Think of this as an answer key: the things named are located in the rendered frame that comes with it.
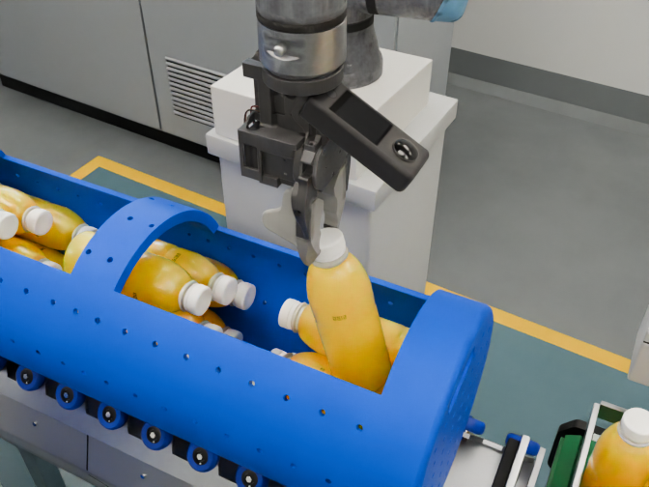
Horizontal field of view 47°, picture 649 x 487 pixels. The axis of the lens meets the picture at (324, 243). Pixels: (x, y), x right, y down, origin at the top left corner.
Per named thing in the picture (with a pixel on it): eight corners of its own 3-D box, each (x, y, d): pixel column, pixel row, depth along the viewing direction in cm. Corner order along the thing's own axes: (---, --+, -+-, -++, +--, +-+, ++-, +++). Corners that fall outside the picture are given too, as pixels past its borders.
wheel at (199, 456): (191, 435, 100) (183, 439, 98) (220, 437, 98) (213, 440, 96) (192, 469, 100) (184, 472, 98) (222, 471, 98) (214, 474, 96)
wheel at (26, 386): (22, 358, 110) (12, 360, 108) (46, 358, 108) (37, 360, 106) (23, 388, 110) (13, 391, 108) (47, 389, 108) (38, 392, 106)
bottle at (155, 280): (92, 219, 100) (208, 261, 94) (99, 260, 104) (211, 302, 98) (55, 246, 95) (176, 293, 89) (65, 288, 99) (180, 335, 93)
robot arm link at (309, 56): (361, 6, 63) (318, 44, 57) (359, 55, 66) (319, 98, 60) (283, -10, 65) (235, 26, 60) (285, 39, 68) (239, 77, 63)
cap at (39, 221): (48, 214, 113) (58, 217, 113) (36, 237, 112) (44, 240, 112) (34, 203, 110) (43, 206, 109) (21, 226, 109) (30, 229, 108)
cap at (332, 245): (311, 243, 79) (307, 228, 78) (347, 237, 78) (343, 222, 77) (308, 264, 76) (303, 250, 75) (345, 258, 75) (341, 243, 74)
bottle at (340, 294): (335, 358, 90) (297, 235, 80) (392, 351, 89) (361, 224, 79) (332, 401, 85) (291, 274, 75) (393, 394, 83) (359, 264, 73)
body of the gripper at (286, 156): (278, 143, 76) (272, 33, 68) (354, 164, 73) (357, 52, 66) (239, 183, 71) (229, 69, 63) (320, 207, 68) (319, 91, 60)
